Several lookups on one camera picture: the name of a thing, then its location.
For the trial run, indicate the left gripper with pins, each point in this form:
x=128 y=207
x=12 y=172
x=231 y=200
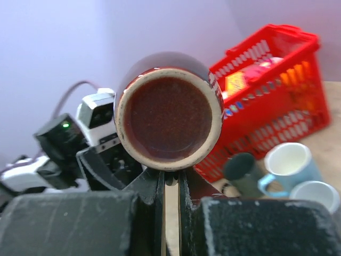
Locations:
x=107 y=167

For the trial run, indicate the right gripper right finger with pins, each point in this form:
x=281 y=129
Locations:
x=212 y=224

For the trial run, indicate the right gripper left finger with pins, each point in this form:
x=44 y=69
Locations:
x=117 y=222

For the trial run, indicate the dark grey mug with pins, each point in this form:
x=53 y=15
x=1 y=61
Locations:
x=243 y=173

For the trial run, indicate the small maroon cup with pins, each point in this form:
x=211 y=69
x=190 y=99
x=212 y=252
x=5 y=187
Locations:
x=169 y=111

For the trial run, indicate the light blue mug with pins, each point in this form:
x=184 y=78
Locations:
x=289 y=164

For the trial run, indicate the blue speckled mug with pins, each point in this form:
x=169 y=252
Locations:
x=318 y=191

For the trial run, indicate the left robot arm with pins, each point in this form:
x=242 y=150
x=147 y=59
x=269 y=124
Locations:
x=74 y=157

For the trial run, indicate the orange snack packet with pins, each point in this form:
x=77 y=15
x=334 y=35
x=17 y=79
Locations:
x=233 y=84

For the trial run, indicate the red plastic basket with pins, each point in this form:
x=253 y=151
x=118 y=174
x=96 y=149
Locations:
x=284 y=103

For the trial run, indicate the pink snack packet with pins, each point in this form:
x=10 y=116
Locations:
x=256 y=70

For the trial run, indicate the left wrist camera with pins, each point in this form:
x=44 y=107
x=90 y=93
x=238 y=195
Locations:
x=97 y=114

